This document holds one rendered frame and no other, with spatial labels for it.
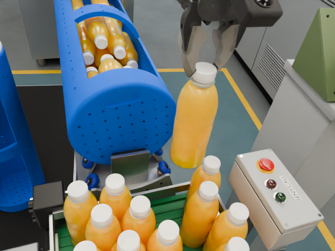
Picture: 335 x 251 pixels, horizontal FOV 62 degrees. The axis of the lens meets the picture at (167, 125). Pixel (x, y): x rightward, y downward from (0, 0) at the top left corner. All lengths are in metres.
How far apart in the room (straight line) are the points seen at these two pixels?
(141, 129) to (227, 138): 1.69
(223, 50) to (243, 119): 2.19
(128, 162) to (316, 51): 0.71
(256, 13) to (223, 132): 2.12
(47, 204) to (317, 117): 0.87
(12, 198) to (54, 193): 1.10
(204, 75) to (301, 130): 0.75
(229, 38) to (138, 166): 0.44
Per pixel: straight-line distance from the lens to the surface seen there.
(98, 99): 0.65
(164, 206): 0.82
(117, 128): 0.72
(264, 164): 0.70
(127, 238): 0.53
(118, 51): 0.97
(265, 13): 0.34
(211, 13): 0.41
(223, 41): 0.45
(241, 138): 2.43
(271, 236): 0.68
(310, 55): 1.09
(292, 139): 1.20
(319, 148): 1.14
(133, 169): 0.77
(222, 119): 2.55
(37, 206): 0.73
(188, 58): 0.43
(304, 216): 0.67
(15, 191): 1.84
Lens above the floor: 1.60
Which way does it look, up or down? 42 degrees down
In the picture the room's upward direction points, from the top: 8 degrees clockwise
